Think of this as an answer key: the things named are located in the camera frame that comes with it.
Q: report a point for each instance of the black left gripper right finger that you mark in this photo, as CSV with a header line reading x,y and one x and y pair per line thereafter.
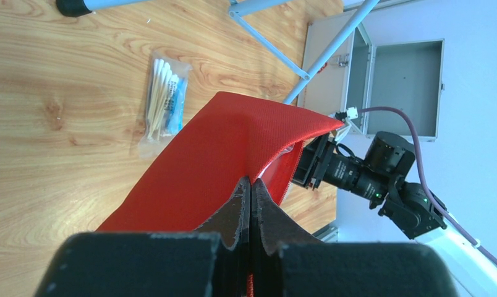
x,y
288,261

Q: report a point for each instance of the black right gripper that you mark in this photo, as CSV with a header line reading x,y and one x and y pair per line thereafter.
x,y
325,160

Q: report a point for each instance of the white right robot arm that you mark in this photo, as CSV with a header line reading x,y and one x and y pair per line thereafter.
x,y
381,179

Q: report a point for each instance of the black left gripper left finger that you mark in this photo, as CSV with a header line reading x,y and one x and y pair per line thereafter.
x,y
209,261

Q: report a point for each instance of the cotton swabs bag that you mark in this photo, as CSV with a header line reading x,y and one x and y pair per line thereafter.
x,y
165,75

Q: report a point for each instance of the grey metal case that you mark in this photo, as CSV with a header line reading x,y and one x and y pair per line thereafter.
x,y
378,65

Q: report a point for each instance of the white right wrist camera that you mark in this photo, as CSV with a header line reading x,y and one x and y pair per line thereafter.
x,y
346,118

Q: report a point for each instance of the red first aid pouch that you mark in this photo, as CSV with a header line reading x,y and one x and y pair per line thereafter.
x,y
231,137

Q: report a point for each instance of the blue Basewing sachet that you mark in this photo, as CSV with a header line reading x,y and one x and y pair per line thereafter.
x,y
174,122

